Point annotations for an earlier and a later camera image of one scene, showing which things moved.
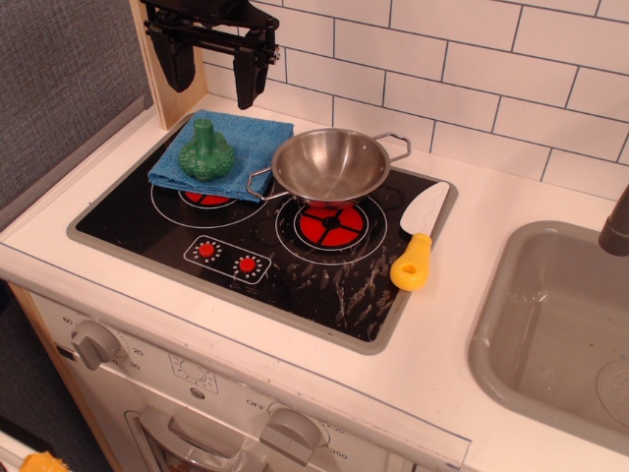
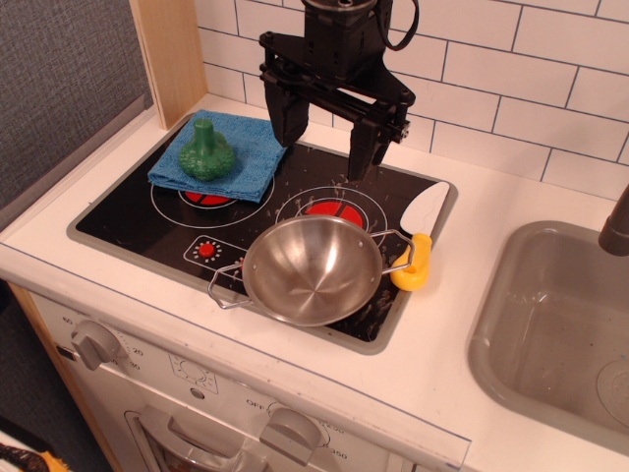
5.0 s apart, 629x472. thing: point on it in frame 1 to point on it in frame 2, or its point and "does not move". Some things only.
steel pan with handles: x=330 y=165 to x=313 y=269
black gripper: x=227 y=24 to x=339 y=65
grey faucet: x=614 y=235 does not move
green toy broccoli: x=209 y=155 does not move
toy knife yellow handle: x=411 y=270 does not move
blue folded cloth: x=254 y=142 does not move
